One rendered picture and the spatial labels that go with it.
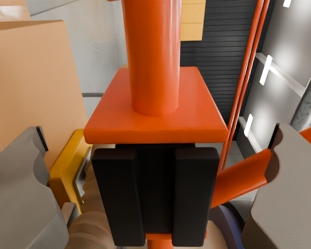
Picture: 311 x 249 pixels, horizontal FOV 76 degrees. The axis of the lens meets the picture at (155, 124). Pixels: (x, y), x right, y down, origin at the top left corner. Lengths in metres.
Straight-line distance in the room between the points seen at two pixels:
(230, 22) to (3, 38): 11.07
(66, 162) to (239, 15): 11.12
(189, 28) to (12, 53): 7.32
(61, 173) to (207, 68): 11.43
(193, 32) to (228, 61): 4.62
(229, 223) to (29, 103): 0.26
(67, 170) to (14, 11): 0.79
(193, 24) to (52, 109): 7.28
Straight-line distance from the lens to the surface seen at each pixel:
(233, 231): 0.27
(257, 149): 11.65
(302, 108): 6.57
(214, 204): 0.17
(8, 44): 0.23
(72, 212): 0.22
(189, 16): 7.41
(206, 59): 11.41
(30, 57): 0.25
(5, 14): 0.94
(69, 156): 0.28
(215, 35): 11.15
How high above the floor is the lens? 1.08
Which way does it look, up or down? 2 degrees down
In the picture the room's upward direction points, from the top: 89 degrees clockwise
